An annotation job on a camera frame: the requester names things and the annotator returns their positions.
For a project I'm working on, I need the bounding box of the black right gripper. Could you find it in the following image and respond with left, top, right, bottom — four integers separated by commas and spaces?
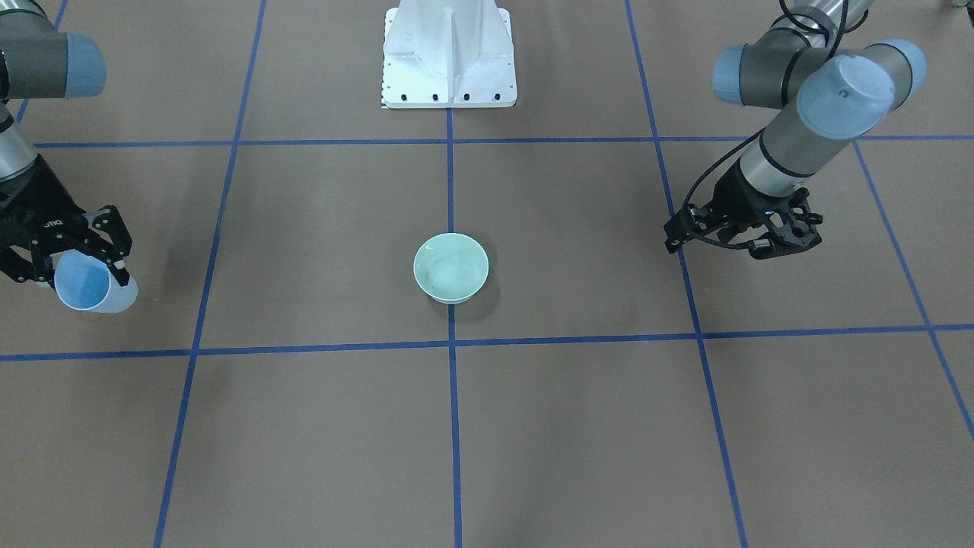
1, 156, 133, 288

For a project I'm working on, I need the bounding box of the light blue plastic cup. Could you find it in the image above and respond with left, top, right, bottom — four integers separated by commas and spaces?
53, 250, 139, 314

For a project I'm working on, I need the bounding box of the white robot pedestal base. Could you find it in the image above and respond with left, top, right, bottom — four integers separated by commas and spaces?
380, 1, 518, 109

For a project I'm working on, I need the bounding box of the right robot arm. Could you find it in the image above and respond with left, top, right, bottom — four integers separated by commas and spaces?
1, 1, 132, 285

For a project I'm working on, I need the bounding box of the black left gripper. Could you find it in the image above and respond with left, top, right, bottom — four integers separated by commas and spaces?
664, 165, 772, 254

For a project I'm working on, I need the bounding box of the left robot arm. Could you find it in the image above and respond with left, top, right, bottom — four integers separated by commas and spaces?
664, 1, 928, 260

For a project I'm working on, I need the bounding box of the green ceramic bowl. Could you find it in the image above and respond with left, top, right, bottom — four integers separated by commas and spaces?
412, 232, 490, 304

